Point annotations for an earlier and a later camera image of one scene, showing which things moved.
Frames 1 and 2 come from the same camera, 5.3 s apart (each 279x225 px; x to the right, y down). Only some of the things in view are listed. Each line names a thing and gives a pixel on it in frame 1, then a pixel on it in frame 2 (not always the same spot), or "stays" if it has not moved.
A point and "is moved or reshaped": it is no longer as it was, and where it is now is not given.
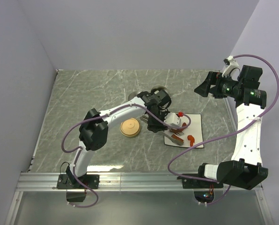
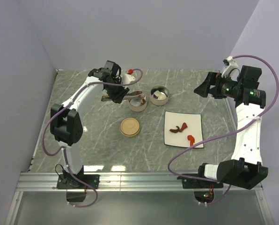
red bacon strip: (181, 130) stays
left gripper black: (154, 127) to (118, 98)
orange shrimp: (191, 138) stays
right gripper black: (203, 89) stays
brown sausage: (174, 137) is moved or reshaped
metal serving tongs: (145, 118) to (131, 95)
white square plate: (191, 136) stays
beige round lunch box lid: (130, 127) stays
